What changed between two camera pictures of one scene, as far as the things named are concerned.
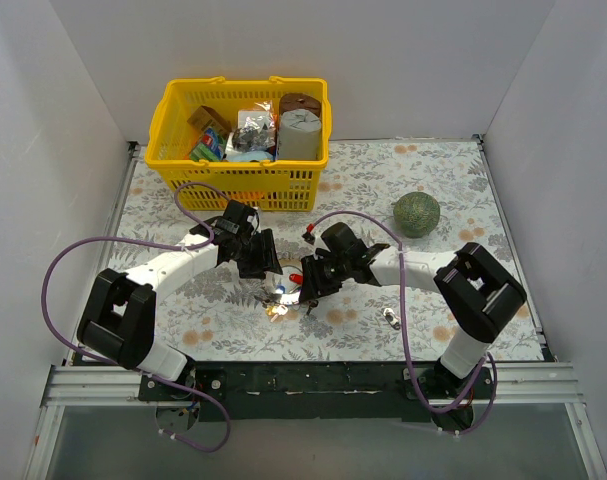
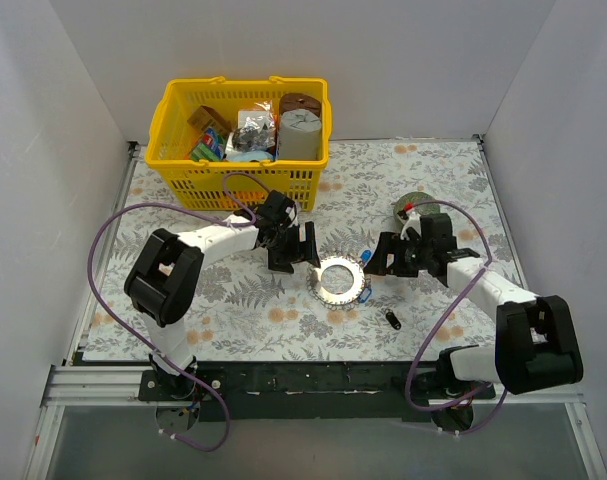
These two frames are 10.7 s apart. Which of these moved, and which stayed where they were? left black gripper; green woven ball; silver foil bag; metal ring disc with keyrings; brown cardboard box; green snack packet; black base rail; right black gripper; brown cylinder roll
Moved: metal ring disc with keyrings; right black gripper; left black gripper
Stayed: black base rail; green snack packet; brown cylinder roll; green woven ball; brown cardboard box; silver foil bag
